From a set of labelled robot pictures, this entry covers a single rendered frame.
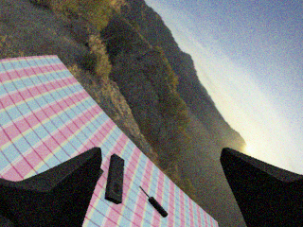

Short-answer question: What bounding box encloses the black screwdriver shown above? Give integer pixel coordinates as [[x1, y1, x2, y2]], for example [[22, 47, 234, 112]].
[[140, 185, 168, 217]]

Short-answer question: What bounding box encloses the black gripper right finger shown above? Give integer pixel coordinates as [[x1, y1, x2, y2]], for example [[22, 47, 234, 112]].
[[220, 148, 303, 227]]

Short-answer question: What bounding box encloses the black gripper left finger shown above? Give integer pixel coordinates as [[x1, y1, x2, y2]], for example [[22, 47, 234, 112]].
[[0, 147, 102, 227]]

